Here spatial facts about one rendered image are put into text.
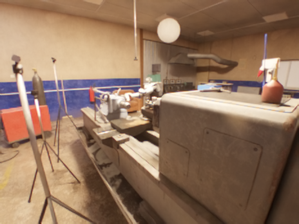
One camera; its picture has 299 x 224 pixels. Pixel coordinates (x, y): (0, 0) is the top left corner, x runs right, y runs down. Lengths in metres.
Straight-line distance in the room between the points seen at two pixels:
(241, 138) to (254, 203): 0.23
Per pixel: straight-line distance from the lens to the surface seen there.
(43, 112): 3.97
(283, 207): 0.66
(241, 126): 0.53
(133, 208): 1.33
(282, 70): 8.17
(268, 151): 0.53
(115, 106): 1.76
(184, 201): 0.82
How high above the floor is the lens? 1.43
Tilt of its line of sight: 15 degrees down
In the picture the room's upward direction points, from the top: straight up
